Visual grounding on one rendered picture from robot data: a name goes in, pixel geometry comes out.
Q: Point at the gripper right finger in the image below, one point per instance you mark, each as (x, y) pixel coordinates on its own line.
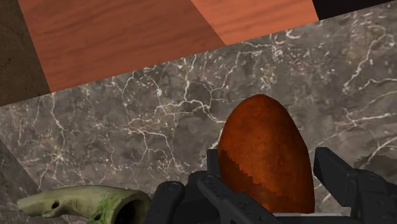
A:
(353, 183)

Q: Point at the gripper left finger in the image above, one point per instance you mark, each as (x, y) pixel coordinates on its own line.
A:
(217, 195)

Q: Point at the brown egg-shaped object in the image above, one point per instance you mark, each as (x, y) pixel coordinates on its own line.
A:
(263, 155)

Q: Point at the pale green hollow bone figure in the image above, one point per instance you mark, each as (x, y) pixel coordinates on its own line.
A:
(83, 201)

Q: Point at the orange wooden cabinet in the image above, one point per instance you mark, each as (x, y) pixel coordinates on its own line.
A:
(124, 40)

